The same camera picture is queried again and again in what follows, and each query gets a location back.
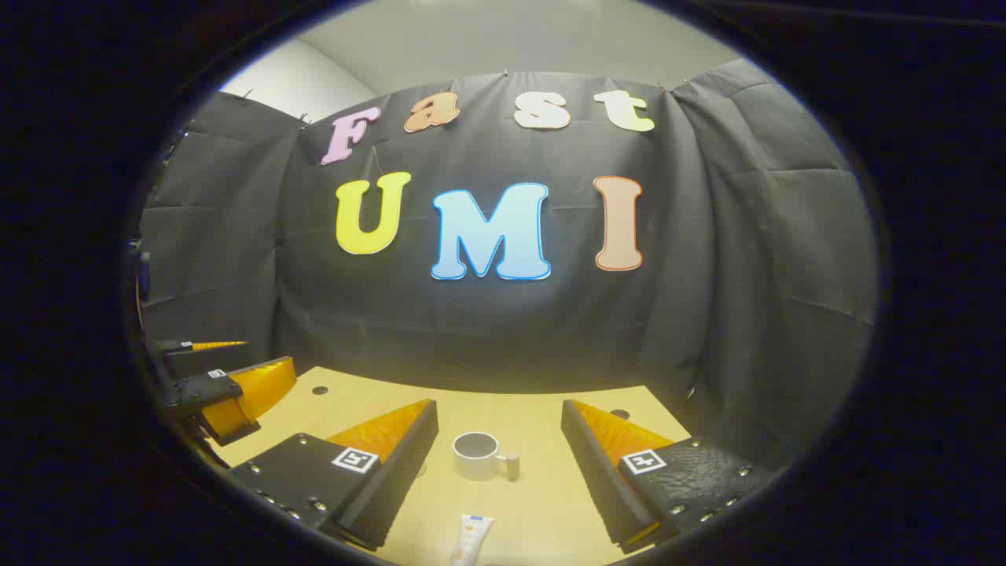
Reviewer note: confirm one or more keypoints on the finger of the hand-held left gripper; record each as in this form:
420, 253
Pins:
204, 391
196, 358

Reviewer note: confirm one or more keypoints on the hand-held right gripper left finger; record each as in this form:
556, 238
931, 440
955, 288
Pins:
409, 464

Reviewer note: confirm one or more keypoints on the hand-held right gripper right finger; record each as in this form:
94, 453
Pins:
589, 464

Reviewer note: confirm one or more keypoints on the white toothpaste tube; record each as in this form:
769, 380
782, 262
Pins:
471, 538

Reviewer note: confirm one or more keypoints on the light wooden desktop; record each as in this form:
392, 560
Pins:
511, 503

